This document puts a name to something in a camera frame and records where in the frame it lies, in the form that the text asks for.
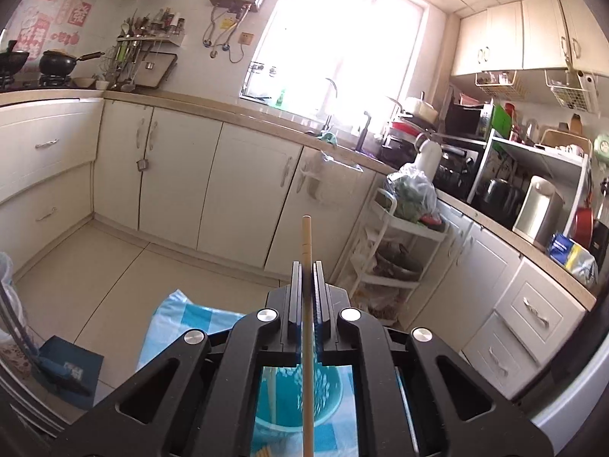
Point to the green bottle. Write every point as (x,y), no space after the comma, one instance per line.
(281,97)

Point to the dark pan in trolley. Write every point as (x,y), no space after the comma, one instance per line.
(399,262)

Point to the cream base cabinets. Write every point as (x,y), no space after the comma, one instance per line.
(181,166)

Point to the black cooking pot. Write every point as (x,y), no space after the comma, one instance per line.
(499,197)

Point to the white electric water boiler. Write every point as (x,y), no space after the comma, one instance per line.
(537,212)

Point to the cream upper cabinets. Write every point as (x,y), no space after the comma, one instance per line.
(509,38)

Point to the blue snack packet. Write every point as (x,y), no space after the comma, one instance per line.
(573,257)

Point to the wall socket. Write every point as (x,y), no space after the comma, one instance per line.
(245,38)

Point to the teal perforated plastic basket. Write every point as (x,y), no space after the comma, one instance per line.
(328,390)

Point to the hanging grey tray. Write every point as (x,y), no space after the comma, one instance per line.
(159,71)

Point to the black microwave oven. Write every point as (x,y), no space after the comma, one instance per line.
(468,119)

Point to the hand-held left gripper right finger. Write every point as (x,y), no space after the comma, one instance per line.
(319,304)

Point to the white door-hung bag holder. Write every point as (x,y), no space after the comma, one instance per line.
(314,181)

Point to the red paper wall decorations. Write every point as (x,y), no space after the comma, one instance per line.
(52,19)

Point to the green dish cloth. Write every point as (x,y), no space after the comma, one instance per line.
(329,138)

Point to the wall rack with utensils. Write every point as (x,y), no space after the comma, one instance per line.
(126,52)

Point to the grey refrigerator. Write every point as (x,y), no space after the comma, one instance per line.
(28,404)

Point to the blue dustpan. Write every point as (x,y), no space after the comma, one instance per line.
(71,364)

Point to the wooden chopstick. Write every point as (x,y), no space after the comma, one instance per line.
(307,243)
(270,390)

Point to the bright kitchen window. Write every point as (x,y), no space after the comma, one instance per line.
(333,33)

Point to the small hanging metal cup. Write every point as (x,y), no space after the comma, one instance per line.
(142,164)

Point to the white counter shelf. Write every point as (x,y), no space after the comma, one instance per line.
(537,162)

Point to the black countertop appliance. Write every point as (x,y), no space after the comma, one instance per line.
(454,169)

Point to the clear plastic bag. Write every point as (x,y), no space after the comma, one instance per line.
(12,314)

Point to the white trolley rack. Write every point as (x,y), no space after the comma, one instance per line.
(388,290)

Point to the plastic bag of greens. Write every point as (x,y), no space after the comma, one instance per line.
(411,195)

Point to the gas stove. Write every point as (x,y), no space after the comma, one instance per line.
(33,82)

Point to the stack of pots and dishes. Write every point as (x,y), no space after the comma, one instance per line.
(409,128)

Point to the green cutting board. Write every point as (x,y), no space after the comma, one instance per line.
(500,123)

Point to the white thermos jug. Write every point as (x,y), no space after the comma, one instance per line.
(429,159)

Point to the sink faucet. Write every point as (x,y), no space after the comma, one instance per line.
(331,104)

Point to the blue white checkered tablecloth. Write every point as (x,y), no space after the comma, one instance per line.
(190,316)

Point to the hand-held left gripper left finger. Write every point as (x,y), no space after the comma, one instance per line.
(297,304)

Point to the black wok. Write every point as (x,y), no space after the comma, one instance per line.
(14,59)

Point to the red pot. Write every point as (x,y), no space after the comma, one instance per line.
(584,226)

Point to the row of seasoning bottles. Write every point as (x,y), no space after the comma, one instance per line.
(164,21)

